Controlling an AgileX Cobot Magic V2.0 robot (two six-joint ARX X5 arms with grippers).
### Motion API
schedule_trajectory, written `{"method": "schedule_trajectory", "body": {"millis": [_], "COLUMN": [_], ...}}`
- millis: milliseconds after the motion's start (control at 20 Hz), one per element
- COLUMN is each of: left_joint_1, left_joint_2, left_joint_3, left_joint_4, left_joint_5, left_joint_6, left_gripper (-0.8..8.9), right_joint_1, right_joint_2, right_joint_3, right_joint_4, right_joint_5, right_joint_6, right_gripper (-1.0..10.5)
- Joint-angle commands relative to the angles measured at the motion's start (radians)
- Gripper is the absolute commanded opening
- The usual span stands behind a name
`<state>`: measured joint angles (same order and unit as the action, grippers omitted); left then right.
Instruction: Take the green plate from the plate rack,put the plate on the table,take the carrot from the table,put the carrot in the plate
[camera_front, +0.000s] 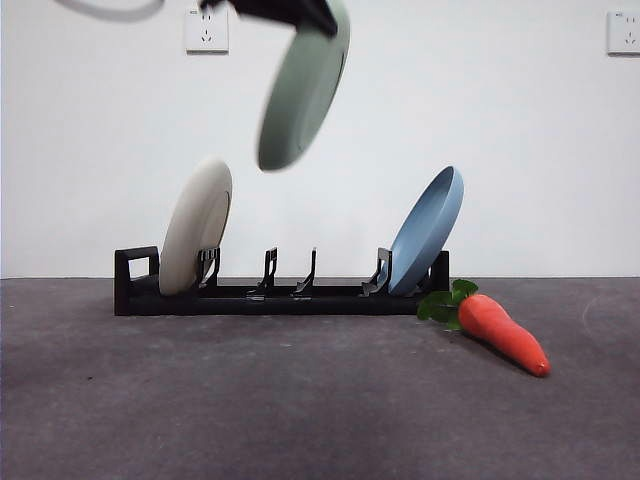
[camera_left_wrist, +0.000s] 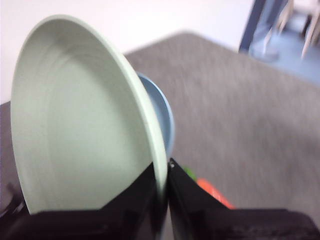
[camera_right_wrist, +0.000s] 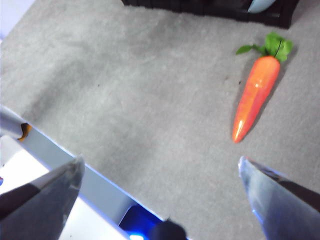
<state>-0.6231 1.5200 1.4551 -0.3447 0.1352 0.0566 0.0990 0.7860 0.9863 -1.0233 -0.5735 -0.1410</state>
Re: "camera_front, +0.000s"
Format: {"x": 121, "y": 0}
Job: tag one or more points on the cream white plate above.
{"x": 195, "y": 230}

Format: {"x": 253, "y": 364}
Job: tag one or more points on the blue plate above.
{"x": 425, "y": 235}

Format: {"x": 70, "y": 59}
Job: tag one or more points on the orange carrot with green leaves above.
{"x": 500, "y": 335}

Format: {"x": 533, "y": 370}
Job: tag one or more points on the black plate rack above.
{"x": 225, "y": 305}

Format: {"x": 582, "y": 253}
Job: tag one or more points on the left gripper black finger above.
{"x": 285, "y": 11}

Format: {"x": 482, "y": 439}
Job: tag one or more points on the white wall socket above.
{"x": 206, "y": 37}
{"x": 625, "y": 32}

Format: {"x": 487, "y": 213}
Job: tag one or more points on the light green plate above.
{"x": 300, "y": 100}

